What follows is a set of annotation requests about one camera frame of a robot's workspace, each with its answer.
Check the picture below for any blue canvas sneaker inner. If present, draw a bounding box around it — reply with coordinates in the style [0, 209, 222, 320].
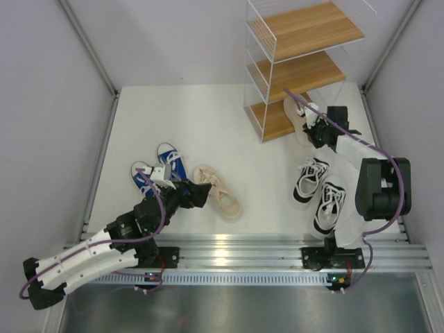
[156, 142, 187, 181]

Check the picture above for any black white sneaker lower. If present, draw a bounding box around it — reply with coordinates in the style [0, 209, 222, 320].
[313, 175, 347, 239]

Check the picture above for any aluminium frame post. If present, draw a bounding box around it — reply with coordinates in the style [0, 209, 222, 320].
[56, 0, 119, 98]
[361, 0, 424, 96]

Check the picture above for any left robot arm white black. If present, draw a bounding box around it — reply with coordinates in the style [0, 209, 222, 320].
[19, 180, 212, 310]

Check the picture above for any left aluminium frame post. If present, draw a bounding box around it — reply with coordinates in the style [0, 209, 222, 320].
[56, 0, 119, 98]

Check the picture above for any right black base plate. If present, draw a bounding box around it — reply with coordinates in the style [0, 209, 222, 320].
[301, 247, 366, 271]

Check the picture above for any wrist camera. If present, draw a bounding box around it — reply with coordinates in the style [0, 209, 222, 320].
[150, 164, 171, 182]
[304, 103, 319, 125]

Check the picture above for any beige lace sneaker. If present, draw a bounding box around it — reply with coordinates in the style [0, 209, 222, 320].
[283, 96, 314, 147]
[193, 164, 242, 221]

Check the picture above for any white wire wooden shoe shelf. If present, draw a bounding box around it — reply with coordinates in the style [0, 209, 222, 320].
[244, 1, 377, 142]

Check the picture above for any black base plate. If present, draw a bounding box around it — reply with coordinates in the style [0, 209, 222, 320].
[301, 247, 366, 271]
[137, 246, 180, 268]

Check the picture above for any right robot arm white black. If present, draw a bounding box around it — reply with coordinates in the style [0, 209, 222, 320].
[304, 103, 411, 268]

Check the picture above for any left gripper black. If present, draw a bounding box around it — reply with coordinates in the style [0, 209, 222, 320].
[152, 178, 212, 235]

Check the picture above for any blue canvas sneaker outer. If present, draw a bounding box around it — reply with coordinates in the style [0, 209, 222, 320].
[130, 161, 159, 197]

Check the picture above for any black white sneaker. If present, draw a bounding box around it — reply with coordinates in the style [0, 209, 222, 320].
[313, 175, 347, 239]
[293, 157, 330, 207]

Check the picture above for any blue canvas sneaker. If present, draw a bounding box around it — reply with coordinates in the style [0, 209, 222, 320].
[130, 161, 159, 197]
[156, 142, 187, 181]

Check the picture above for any right aluminium frame post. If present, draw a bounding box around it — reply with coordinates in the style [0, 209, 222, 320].
[361, 0, 424, 96]

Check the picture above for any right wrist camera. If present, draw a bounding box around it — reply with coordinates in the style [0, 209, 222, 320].
[304, 103, 319, 125]

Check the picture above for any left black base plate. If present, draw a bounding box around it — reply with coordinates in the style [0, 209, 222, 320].
[137, 246, 180, 268]

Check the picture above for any black white sneaker upper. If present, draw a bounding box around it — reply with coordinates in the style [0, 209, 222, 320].
[293, 157, 330, 207]

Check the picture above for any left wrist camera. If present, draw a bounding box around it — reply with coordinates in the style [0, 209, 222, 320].
[150, 164, 171, 182]

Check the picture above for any perforated cable duct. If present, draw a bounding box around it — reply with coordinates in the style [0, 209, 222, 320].
[91, 269, 349, 287]

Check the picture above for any aluminium mounting rail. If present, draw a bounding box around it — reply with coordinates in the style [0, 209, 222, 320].
[58, 232, 433, 270]

